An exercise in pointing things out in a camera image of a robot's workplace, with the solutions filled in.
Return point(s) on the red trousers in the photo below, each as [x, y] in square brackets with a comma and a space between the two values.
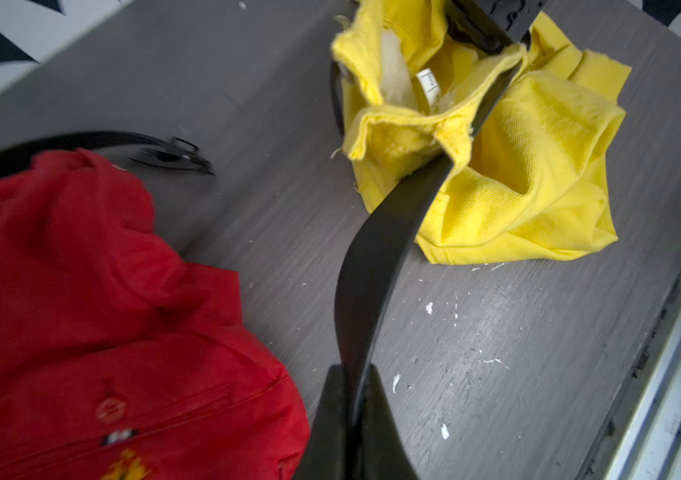
[118, 358]

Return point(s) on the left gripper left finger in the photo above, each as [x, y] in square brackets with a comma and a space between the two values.
[325, 457]

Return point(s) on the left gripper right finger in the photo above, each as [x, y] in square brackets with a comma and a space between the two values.
[380, 453]

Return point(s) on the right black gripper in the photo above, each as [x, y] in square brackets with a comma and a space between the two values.
[492, 25]

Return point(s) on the yellow trousers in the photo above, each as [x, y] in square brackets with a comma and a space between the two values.
[527, 131]

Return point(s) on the black leather belt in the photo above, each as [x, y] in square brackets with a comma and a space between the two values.
[173, 154]

